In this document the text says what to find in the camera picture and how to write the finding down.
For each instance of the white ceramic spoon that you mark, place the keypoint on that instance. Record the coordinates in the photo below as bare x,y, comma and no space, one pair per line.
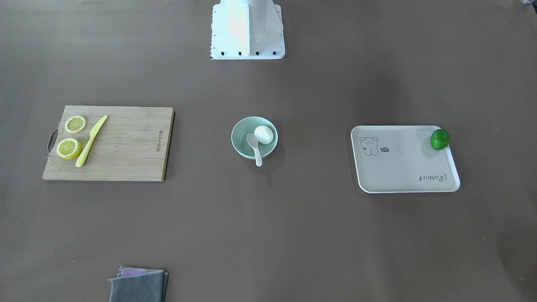
253,143

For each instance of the pale green bowl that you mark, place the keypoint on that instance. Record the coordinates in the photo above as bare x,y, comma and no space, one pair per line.
248,125

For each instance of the white rectangular tray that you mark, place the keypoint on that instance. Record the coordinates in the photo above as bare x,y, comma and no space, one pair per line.
400,159

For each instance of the bamboo cutting board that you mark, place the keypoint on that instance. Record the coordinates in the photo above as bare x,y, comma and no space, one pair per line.
132,145

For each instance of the green lime toy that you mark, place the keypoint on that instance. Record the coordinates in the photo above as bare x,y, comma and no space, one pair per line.
440,139

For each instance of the yellow plastic knife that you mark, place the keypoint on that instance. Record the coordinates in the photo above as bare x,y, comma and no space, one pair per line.
93,133

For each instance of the grey folded cloth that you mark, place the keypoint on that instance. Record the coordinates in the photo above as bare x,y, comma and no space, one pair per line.
139,285

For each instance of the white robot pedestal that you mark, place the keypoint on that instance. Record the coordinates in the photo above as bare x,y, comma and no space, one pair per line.
247,30

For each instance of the lemon half near handle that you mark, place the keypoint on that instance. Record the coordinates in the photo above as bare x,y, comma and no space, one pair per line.
69,148

